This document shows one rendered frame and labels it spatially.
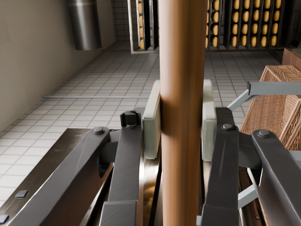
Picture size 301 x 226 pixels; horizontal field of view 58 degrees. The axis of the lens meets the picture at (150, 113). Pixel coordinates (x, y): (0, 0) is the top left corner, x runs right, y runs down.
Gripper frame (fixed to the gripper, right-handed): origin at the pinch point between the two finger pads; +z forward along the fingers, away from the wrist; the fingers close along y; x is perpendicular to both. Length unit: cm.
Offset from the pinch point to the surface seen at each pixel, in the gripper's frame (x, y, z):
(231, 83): -90, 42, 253
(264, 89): -30, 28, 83
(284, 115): -70, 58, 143
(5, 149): -89, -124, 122
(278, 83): -28, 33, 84
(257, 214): -88, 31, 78
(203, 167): -92, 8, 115
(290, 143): -54, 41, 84
